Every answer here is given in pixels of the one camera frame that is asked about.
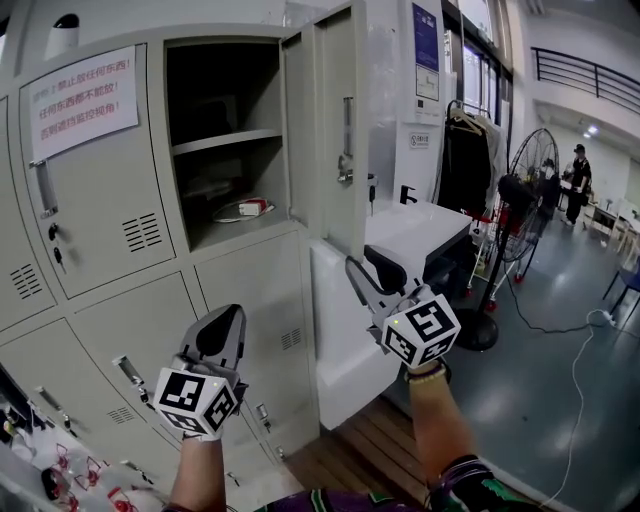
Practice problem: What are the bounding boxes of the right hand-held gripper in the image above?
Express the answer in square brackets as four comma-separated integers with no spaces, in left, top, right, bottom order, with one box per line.
[345,245,462,368]

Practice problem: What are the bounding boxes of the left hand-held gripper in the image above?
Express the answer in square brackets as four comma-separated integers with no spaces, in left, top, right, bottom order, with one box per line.
[153,304,250,441]

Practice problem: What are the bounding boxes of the grey metal locker door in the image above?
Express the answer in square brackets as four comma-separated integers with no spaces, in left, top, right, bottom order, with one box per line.
[0,317,156,451]
[279,0,369,259]
[64,271,251,451]

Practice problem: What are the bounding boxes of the grey metal locker cabinet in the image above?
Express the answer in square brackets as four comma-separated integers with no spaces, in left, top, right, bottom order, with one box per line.
[0,0,369,501]

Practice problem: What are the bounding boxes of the person's left forearm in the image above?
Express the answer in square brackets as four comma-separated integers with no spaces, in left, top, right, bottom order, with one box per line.
[167,438,224,512]

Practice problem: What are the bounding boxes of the person's right forearm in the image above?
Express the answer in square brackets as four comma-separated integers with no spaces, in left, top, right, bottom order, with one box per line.
[407,374,476,494]

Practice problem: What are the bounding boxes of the white table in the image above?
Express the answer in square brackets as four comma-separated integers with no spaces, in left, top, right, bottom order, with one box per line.
[419,202,475,301]

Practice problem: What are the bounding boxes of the metal trolley red parts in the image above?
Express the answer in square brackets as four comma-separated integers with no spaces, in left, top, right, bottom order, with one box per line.
[464,204,539,299]

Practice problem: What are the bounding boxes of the red-labelled item in locker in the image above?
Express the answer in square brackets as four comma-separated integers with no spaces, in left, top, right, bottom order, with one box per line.
[211,196,277,225]

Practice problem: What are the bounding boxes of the black hanging garment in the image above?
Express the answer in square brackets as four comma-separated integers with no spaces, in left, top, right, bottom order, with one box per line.
[439,117,494,216]

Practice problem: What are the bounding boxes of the black floor fan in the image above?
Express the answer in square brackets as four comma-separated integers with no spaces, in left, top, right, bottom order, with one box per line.
[452,127,561,352]

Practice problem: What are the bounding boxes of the wooden pallet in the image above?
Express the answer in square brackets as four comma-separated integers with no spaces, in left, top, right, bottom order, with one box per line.
[284,394,436,506]

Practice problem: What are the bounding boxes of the group of clear water jugs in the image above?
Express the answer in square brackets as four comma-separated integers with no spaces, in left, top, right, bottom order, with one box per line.
[42,442,169,512]

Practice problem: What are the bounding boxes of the white power strip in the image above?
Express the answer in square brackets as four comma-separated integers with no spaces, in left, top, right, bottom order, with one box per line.
[587,308,622,327]

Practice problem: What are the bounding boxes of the person's purple green jersey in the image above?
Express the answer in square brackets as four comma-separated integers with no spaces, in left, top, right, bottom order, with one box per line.
[162,452,532,512]

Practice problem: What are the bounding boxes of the white desk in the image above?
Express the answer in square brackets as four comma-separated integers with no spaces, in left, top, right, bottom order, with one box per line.
[584,197,640,254]

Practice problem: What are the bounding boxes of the blue chair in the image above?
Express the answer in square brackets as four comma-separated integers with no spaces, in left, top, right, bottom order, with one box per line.
[602,259,640,329]

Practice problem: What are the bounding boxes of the black balcony railing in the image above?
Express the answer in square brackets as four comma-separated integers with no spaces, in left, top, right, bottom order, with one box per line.
[530,47,640,116]

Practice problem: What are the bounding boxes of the white paper notice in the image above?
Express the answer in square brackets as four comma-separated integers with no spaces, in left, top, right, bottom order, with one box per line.
[28,44,140,164]

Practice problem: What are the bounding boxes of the beaded bracelet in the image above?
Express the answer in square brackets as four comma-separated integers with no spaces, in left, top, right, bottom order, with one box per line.
[403,362,448,385]

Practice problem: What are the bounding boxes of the blue wall poster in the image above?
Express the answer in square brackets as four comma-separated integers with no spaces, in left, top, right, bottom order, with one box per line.
[412,2,441,101]

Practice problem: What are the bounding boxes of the white security camera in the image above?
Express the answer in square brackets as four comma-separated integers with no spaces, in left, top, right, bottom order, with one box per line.
[43,13,81,62]

